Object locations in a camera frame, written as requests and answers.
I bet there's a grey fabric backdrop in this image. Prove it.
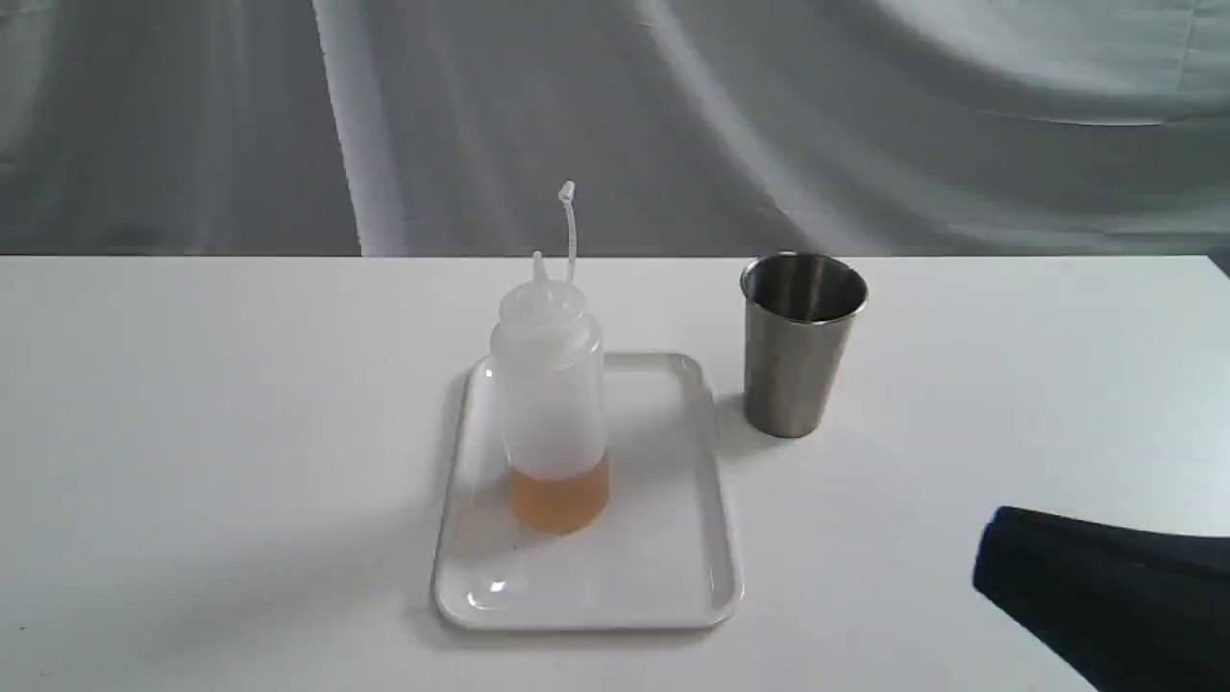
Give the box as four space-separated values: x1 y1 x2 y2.
1 1 1229 268

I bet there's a clear plastic squeeze bottle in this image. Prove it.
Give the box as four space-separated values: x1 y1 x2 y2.
490 179 610 533

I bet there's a stainless steel cup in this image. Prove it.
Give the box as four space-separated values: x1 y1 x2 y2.
739 253 870 439

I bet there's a white rectangular plastic tray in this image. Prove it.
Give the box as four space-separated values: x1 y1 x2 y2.
431 352 744 633

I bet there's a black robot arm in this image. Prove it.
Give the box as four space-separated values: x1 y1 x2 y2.
972 506 1229 691

